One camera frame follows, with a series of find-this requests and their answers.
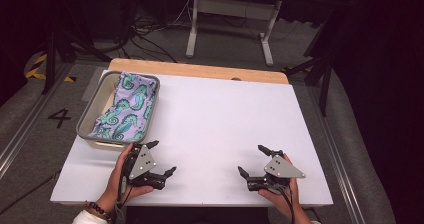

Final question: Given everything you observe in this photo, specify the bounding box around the wooden table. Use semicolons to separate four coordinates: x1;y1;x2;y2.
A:
108;57;290;85

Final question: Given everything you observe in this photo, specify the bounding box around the white frame desk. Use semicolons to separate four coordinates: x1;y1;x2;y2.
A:
185;0;324;67

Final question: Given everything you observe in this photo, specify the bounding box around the tangle of black floor cables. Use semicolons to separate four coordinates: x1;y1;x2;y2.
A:
109;0;198;63

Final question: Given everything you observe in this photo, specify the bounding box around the person's right hand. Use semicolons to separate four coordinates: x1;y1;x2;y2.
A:
258;178;303;218

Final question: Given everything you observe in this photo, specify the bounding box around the dark bead bracelet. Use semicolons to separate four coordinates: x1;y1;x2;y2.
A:
83;200;113;222

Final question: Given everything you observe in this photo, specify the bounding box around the beige plastic bin grey rim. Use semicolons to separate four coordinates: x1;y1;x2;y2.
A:
75;70;161;152

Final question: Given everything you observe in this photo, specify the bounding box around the hand-held gripper cable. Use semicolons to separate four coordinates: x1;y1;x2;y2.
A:
114;177;130;224
278;187;296;224

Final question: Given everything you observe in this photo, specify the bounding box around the metal floor rail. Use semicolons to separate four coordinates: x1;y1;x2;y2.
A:
0;63;73;180
308;85;368;224

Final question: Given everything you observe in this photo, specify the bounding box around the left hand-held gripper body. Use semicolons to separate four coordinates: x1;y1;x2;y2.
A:
122;143;166;191

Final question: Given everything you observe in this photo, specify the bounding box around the black metal stand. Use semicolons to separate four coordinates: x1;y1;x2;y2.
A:
283;3;338;117

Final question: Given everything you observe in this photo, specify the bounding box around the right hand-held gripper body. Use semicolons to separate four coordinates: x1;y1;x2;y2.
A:
246;148;307;195

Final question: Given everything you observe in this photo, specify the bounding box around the right hand-held gripper cable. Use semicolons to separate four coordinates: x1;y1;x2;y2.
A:
278;187;296;224

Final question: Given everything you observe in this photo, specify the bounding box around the purple seahorse print garment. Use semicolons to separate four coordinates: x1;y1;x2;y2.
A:
87;71;158;143

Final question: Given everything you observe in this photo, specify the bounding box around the thin black floor cable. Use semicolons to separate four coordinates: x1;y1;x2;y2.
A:
0;170;63;216

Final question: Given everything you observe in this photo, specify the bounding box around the black tripod stand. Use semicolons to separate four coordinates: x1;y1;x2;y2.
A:
41;27;113;95

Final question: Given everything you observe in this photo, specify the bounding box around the person's left hand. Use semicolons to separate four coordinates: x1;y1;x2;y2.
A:
96;143;155;213

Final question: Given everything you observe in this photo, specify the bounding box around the left hand-held gripper cable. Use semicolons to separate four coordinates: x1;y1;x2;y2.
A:
114;177;130;224

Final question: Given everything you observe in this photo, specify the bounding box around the yellow black hazard tape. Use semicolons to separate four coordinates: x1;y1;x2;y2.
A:
25;53;77;83

